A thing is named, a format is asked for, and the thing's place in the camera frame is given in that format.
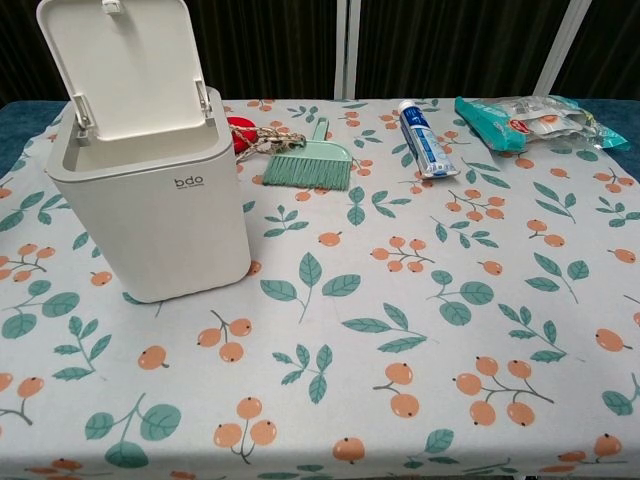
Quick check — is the white plastic container lid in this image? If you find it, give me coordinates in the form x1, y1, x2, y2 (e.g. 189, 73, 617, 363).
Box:
36, 0, 212, 142

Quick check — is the white desktop trash bin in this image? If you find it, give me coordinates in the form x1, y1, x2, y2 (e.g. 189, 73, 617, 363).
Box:
43, 85, 252, 305

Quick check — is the green hand brush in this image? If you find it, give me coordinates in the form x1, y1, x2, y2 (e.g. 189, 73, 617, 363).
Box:
262, 154, 351, 192

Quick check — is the floral fruit print tablecloth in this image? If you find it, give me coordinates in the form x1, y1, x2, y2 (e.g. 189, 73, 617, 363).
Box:
0, 97, 640, 480

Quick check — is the red round disc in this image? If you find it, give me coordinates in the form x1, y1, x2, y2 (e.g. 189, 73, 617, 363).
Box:
227, 114, 261, 153

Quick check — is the blue white toothpaste tube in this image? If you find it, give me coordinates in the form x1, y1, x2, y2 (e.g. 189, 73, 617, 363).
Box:
397, 99, 460, 180

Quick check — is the teal wet wipes pack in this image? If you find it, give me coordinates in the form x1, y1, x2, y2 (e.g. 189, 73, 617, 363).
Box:
454, 96, 630, 153

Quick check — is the clear plastic snack bag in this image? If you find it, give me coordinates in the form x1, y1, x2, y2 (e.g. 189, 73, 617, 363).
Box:
494, 94, 609, 151

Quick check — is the white metal frame post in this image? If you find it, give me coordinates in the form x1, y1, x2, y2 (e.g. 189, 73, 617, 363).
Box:
332, 0, 361, 100

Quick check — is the white diagonal frame bar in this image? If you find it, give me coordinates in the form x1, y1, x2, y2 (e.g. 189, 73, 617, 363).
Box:
533, 0, 592, 97

